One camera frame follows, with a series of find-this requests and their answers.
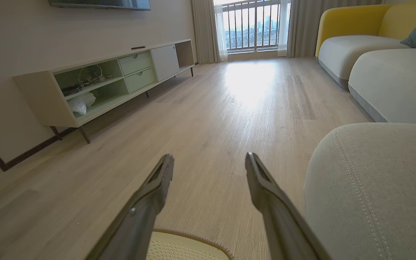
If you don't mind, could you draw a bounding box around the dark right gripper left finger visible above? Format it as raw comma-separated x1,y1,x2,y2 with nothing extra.
84,154,175,260

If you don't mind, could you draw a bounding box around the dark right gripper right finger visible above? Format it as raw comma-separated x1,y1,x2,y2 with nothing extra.
244,152,334,260

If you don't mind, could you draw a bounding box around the white brown-rimmed laundry basket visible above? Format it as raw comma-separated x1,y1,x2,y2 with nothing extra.
146,227,235,260

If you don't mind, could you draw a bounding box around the rounded grey sofa seat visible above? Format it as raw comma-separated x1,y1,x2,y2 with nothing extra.
303,122,416,260

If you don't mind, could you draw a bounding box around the grey sofa seat module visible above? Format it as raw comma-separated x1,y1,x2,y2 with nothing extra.
348,48,416,125

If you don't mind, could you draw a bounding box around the white plastic bag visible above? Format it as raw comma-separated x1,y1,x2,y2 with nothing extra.
67,92,97,116

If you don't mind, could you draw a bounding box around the pale green cabinet drawer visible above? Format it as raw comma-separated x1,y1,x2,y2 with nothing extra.
124,66,157,94
118,51,153,76

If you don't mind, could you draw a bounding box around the dark brown baseboard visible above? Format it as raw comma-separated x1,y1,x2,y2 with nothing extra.
0,127,77,172

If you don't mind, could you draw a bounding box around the dark flat shelf item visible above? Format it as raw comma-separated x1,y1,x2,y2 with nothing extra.
61,84,83,96

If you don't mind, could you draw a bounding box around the cream TV cabinet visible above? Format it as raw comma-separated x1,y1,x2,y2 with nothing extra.
13,39,196,144

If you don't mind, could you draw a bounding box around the white cabinet door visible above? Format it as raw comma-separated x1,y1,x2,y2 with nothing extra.
151,44,181,82

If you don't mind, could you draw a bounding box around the yellow backed sofa section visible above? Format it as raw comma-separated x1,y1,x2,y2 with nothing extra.
315,0,416,89

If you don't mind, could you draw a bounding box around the sheer white curtain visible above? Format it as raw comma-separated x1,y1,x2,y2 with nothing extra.
277,0,292,57
213,0,229,62

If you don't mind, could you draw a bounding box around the balcony railing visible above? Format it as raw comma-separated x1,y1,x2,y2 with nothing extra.
222,0,281,51

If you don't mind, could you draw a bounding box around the tangled wires bundle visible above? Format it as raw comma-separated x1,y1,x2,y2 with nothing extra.
77,64,114,86

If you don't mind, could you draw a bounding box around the wall mounted television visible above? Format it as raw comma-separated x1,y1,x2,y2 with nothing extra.
48,0,151,11

